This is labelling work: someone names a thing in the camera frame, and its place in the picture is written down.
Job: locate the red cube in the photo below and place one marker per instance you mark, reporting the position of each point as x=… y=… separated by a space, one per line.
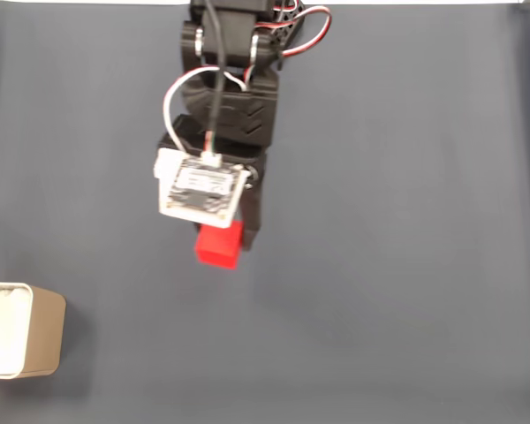
x=216 y=249

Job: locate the beige box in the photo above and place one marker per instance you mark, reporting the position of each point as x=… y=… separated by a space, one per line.
x=46 y=331

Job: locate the white camera circuit board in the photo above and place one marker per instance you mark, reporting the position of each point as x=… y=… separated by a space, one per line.
x=203 y=190

